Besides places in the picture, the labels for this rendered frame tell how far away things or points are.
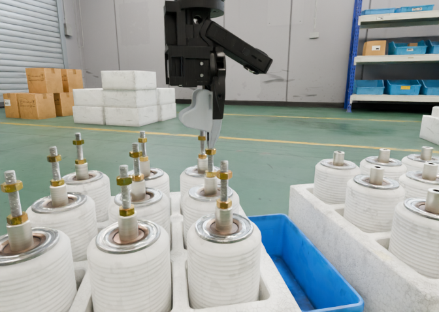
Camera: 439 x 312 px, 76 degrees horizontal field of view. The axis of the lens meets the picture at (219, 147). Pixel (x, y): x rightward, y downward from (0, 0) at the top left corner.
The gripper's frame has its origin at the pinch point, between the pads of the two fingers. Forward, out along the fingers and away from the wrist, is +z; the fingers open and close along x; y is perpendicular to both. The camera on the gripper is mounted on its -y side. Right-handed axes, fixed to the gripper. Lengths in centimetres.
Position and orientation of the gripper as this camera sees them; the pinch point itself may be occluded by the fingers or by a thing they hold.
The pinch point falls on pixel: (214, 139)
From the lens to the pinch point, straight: 45.7
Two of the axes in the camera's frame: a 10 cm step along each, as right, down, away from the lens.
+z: 0.0, 9.7, 2.3
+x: 2.6, 2.2, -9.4
